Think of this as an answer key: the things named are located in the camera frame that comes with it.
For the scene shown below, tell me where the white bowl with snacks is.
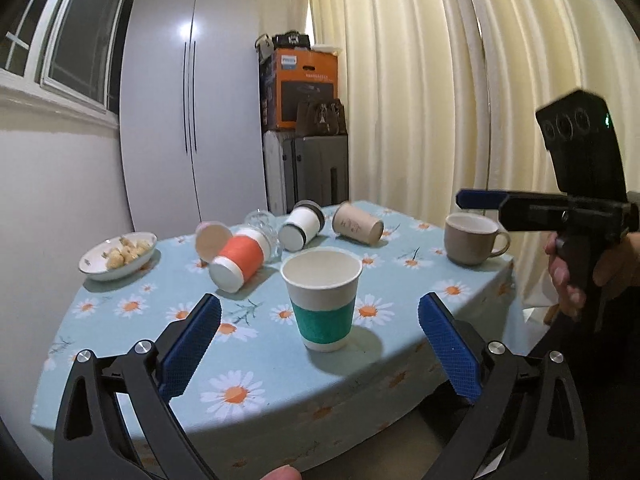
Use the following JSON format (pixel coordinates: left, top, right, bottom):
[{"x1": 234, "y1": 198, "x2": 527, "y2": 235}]
[{"x1": 78, "y1": 232, "x2": 157, "y2": 282}]

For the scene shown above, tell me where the beige ceramic mug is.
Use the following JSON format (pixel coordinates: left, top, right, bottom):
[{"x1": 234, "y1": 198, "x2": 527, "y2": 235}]
[{"x1": 444, "y1": 212, "x2": 511, "y2": 266}]

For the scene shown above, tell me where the clear glass cup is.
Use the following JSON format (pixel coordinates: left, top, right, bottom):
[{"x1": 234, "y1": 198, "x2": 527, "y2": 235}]
[{"x1": 244, "y1": 209, "x2": 281, "y2": 261}]

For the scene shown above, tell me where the black tracking camera box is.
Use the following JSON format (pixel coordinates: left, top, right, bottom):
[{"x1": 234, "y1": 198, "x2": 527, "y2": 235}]
[{"x1": 535, "y1": 89, "x2": 627, "y2": 203}]

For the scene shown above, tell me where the pink sleeve paper cup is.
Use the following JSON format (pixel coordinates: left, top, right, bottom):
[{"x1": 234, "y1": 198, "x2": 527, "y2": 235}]
[{"x1": 194, "y1": 221, "x2": 232, "y2": 263}]

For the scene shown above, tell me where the brown kraft paper cup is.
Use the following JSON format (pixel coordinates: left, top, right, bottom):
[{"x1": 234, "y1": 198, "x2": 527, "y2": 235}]
[{"x1": 332, "y1": 202, "x2": 384, "y2": 246}]

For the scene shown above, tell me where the orange Philips cardboard box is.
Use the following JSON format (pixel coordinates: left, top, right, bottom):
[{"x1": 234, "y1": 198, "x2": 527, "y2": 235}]
[{"x1": 259, "y1": 48, "x2": 338, "y2": 131}]

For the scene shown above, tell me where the daisy print blue tablecloth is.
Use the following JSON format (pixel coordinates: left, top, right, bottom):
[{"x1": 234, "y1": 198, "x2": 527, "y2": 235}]
[{"x1": 32, "y1": 204, "x2": 516, "y2": 434}]

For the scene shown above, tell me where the orange sleeve paper cup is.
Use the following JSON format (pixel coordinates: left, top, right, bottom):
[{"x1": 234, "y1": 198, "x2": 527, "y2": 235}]
[{"x1": 209, "y1": 226, "x2": 272, "y2": 294}]

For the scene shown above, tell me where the person's right hand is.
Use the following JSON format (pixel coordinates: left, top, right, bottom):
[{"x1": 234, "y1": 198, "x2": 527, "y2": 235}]
[{"x1": 544, "y1": 232, "x2": 639, "y2": 318}]

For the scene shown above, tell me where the teal sleeve paper cup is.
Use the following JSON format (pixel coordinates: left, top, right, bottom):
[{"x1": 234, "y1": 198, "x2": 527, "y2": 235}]
[{"x1": 280, "y1": 247, "x2": 362, "y2": 352}]

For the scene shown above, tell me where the black banded white cup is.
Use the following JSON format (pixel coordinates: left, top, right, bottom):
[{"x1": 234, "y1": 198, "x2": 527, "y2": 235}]
[{"x1": 278, "y1": 200, "x2": 326, "y2": 252}]

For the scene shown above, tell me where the brown leather handbag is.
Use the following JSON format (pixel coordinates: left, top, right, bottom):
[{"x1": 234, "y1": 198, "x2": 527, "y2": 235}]
[{"x1": 295, "y1": 99, "x2": 347, "y2": 136}]

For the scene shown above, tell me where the person's left hand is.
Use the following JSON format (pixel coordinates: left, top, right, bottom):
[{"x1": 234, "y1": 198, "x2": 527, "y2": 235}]
[{"x1": 260, "y1": 465, "x2": 302, "y2": 480}]

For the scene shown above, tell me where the grey suitcase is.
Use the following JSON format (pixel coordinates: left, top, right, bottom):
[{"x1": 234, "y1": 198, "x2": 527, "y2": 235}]
[{"x1": 281, "y1": 136, "x2": 349, "y2": 212}]

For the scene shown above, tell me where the cream pleated curtain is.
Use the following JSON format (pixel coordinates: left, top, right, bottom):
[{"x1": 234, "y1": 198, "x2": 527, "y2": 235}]
[{"x1": 292, "y1": 0, "x2": 640, "y2": 306}]

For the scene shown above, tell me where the white double door cabinet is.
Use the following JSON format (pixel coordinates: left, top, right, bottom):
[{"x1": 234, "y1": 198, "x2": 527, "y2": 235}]
[{"x1": 119, "y1": 0, "x2": 267, "y2": 238}]

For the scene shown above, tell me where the white framed window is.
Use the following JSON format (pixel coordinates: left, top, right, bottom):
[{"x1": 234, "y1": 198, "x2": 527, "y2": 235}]
[{"x1": 1, "y1": 0, "x2": 134, "y2": 127}]

